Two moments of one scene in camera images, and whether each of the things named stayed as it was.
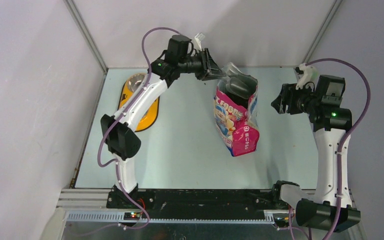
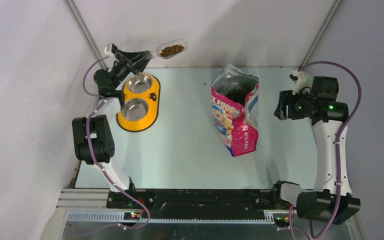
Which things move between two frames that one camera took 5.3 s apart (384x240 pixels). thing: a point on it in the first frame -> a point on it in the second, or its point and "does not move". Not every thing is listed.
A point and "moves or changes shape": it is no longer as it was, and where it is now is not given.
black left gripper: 209,70 -> 135,61
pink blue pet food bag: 236,120 does not move
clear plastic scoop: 239,84 moves or changes shape
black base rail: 194,204 does not move
